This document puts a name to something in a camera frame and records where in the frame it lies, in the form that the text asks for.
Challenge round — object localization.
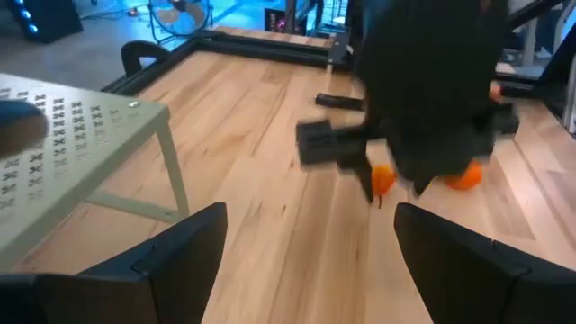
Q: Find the orange mandarin fruit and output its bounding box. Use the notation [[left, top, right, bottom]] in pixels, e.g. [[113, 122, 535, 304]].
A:
[[443, 159, 484, 192]]

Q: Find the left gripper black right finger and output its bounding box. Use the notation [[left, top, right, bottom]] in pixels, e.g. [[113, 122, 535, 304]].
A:
[[394, 202, 576, 324]]

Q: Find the small orange pear with stem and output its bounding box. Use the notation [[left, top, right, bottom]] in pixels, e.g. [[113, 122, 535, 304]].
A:
[[369, 164, 399, 209]]

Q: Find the black box with blue lights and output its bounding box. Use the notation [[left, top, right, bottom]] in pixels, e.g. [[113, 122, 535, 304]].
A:
[[6, 0, 85, 45]]

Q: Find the black clamp hook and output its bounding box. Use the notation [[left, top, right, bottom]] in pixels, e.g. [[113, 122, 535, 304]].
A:
[[120, 40, 172, 78]]

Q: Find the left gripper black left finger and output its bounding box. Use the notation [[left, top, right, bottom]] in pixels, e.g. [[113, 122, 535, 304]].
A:
[[0, 202, 229, 324]]

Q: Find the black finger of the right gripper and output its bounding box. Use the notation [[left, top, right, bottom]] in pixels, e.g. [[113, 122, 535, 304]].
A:
[[411, 174, 436, 197], [348, 152, 376, 204]]

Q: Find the green perforated metal riser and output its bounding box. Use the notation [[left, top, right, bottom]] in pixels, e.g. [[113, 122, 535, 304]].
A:
[[0, 73, 191, 274]]

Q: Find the black aluminium table frame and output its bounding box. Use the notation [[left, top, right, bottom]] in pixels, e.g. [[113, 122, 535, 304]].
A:
[[102, 29, 576, 136]]

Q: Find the round floor fan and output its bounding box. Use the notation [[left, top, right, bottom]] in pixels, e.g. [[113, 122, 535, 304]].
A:
[[147, 0, 213, 44]]

